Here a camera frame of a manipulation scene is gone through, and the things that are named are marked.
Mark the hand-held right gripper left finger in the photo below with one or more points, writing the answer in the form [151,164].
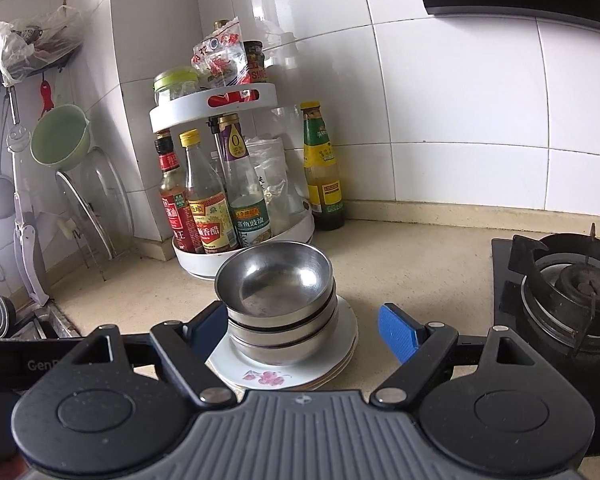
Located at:
[210,330]

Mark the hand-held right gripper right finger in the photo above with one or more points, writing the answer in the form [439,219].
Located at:
[400,332]

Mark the stainless steel bowl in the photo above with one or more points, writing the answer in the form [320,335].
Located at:
[285,330]
[275,270]
[290,352]

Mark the white two-tier spice rack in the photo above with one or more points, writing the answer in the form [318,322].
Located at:
[200,265]

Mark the yellow cap vinegar bottle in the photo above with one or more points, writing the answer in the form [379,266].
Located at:
[212,225]

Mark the red label sauce bottle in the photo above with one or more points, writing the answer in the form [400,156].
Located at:
[177,220]

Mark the purple label clear bottle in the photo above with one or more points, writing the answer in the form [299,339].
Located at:
[250,220]

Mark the black gas stove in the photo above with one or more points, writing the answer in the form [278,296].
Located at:
[505,270]

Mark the clear plastic bag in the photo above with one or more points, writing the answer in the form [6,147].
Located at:
[280,185]

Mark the white plastic utensil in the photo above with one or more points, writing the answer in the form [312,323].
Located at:
[20,200]

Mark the glass pot lid with knob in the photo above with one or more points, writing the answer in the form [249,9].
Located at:
[87,210]

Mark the green yellow label bottle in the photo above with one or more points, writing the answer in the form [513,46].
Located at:
[322,160]

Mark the stove burner head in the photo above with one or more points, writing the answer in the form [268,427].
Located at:
[585,285]

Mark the green plastic bowl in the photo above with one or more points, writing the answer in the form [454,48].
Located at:
[60,135]

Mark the green lid jar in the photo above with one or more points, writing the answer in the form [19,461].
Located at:
[175,80]

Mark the dark jar red label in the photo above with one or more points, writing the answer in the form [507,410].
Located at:
[255,67]

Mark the red print plastic packet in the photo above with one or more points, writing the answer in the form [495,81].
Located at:
[220,60]

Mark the crumpled plastic bag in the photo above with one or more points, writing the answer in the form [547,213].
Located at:
[10,45]

